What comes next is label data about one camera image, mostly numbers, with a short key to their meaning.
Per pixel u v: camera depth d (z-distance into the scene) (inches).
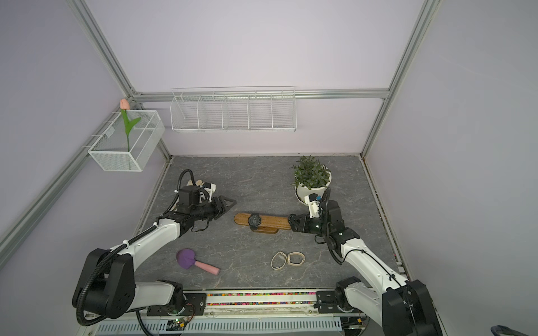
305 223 28.4
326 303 29.2
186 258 32.6
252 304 29.7
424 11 27.8
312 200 29.8
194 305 28.9
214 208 30.2
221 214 30.5
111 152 27.8
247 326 61.9
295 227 32.5
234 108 39.2
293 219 32.1
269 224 33.5
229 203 32.4
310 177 34.8
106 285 16.4
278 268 31.7
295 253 33.4
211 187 32.3
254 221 33.3
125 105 33.3
